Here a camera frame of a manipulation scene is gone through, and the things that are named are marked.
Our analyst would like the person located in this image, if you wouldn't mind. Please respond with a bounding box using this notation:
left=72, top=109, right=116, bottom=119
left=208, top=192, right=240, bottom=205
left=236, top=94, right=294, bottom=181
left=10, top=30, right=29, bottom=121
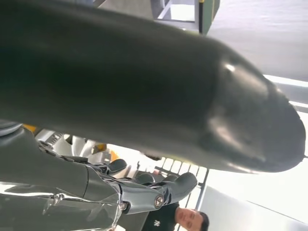
left=142, top=202, right=210, bottom=231

